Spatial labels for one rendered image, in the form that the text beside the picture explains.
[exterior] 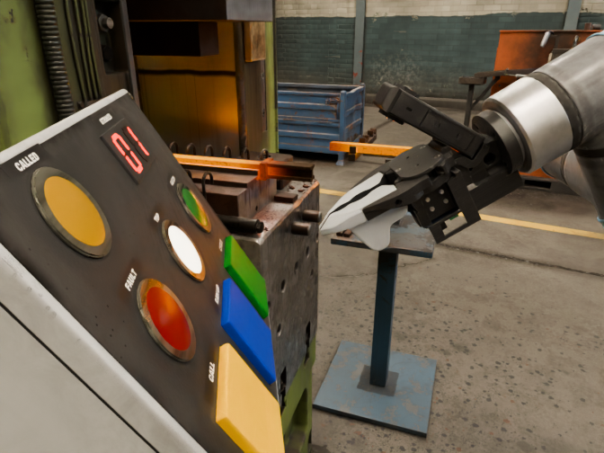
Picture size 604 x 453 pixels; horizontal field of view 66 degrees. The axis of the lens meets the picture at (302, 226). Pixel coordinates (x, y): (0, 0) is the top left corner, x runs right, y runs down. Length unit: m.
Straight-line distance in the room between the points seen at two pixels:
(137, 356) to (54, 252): 0.07
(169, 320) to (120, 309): 0.04
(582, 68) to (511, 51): 3.81
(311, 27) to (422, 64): 2.20
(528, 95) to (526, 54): 3.83
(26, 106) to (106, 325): 0.46
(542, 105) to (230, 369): 0.37
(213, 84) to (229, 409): 1.00
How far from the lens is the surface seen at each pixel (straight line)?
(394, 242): 1.41
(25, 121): 0.67
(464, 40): 8.49
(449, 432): 1.80
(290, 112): 4.87
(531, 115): 0.51
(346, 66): 9.07
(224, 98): 1.22
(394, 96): 0.47
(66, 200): 0.28
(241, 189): 0.89
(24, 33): 0.68
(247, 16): 0.88
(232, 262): 0.48
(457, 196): 0.50
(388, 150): 1.36
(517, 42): 4.34
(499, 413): 1.92
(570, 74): 0.53
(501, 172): 0.53
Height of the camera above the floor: 1.26
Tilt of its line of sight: 23 degrees down
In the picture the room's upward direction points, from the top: straight up
